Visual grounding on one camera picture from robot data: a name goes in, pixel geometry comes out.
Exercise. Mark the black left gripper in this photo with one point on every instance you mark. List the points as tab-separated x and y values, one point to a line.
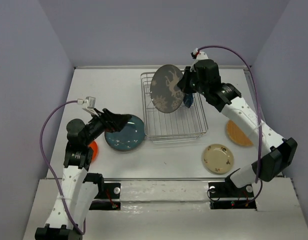
117	121

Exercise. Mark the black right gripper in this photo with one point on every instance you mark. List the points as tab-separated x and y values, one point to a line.
183	83

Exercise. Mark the dark blue leaf plate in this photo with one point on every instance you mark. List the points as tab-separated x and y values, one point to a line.
188	99

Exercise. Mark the grey deer pattern plate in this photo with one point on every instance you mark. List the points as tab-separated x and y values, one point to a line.
165	94

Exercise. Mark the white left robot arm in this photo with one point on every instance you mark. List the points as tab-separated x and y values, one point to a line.
77	187

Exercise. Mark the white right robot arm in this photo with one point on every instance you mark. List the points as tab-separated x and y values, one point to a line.
276	153

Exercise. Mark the teal blossom round plate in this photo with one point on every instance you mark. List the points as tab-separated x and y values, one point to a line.
129	138

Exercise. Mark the orange plate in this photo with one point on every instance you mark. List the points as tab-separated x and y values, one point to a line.
94	146

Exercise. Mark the woven tan round plate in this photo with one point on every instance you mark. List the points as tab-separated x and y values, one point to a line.
236	135

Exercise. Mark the cream floral plate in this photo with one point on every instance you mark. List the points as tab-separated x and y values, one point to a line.
218	159

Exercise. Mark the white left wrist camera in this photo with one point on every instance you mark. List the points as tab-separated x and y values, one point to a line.
88	105

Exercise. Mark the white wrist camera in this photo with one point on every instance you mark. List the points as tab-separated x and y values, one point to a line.
88	105
198	55

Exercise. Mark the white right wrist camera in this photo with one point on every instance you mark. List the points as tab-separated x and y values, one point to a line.
198	55

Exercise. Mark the wire metal dish rack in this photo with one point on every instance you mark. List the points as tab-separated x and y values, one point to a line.
183	125

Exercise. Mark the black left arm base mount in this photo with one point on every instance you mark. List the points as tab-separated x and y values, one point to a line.
108	199

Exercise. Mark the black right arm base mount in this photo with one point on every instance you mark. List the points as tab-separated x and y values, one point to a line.
224	195

